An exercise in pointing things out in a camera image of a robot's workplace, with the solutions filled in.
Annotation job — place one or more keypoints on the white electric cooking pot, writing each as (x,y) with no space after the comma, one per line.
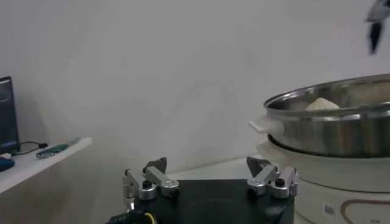
(320,176)

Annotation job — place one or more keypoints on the black laptop screen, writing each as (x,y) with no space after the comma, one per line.
(7,115)

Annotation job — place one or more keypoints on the white steamed baozi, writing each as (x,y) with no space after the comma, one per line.
(321,105)

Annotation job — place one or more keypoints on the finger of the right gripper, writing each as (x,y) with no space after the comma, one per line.
(375,33)

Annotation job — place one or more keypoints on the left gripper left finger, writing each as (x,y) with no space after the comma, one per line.
(158,179)

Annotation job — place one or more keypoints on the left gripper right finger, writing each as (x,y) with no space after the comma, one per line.
(265,178)

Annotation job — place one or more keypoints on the blue computer mouse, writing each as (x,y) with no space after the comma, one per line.
(5,164)

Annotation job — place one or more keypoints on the small white object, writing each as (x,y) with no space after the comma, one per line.
(4,155)

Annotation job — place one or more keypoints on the perforated steel steamer basket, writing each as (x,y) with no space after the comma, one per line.
(335,134)

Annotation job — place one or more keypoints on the white side table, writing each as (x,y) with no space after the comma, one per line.
(36,164)

